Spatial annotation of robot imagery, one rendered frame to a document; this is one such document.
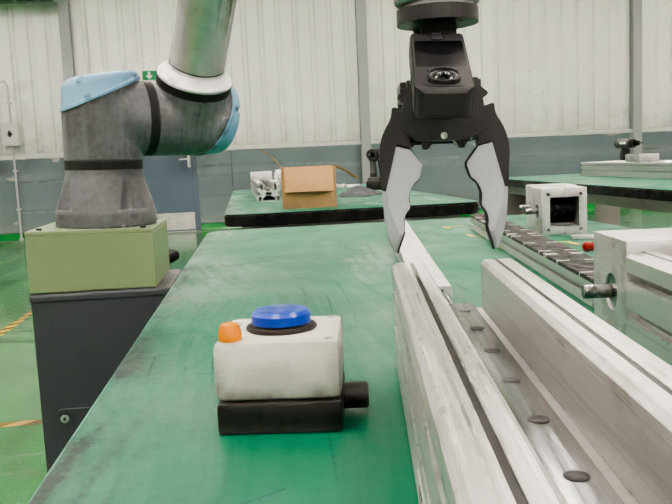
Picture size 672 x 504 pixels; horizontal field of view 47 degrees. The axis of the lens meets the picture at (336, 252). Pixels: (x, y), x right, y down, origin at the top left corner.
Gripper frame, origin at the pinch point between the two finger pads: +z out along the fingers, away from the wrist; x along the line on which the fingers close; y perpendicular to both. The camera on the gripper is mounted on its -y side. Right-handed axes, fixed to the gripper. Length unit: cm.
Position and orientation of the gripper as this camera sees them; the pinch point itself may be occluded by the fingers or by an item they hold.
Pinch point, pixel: (446, 240)
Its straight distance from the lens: 68.7
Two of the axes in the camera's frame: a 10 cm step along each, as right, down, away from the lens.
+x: -10.0, 0.4, 0.4
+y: 0.3, -1.2, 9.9
